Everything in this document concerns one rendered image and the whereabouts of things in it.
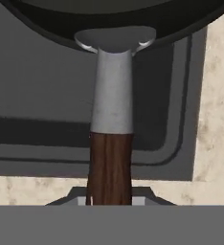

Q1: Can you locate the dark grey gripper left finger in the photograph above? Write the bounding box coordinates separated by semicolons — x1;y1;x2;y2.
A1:
46;187;88;207

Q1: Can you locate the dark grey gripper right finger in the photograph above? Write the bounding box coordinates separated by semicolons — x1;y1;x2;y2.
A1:
130;187;177;207

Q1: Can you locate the black pan with wooden handle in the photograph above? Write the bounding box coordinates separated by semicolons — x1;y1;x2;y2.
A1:
0;0;224;207

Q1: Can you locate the grey kitchen sink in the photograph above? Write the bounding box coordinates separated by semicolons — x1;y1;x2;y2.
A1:
0;0;209;182

